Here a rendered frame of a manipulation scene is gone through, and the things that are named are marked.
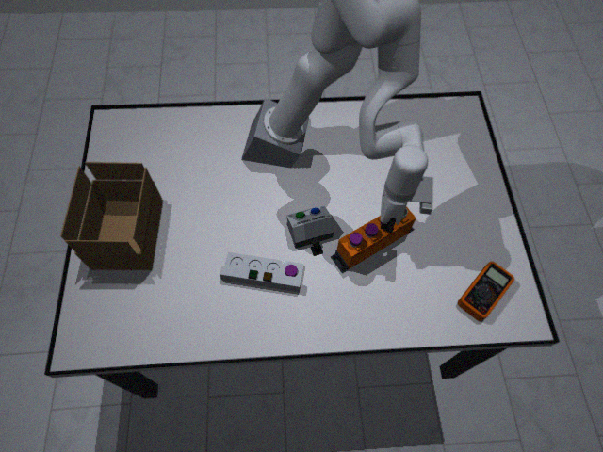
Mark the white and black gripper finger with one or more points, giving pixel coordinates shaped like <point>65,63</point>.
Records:
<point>390,227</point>

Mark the grey rectangular panel with round recesses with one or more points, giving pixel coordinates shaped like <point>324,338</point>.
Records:
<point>241,268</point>

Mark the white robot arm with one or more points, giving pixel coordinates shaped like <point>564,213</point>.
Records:
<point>394,27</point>

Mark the orange digital multimeter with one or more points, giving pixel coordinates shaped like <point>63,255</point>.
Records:
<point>485,292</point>

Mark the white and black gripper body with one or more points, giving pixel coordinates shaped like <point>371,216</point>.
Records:
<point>391,209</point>

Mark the brown cardboard box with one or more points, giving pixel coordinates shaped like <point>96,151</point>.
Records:
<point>111,203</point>

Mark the grey key housing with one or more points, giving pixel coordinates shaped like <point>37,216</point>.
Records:
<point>310,227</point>

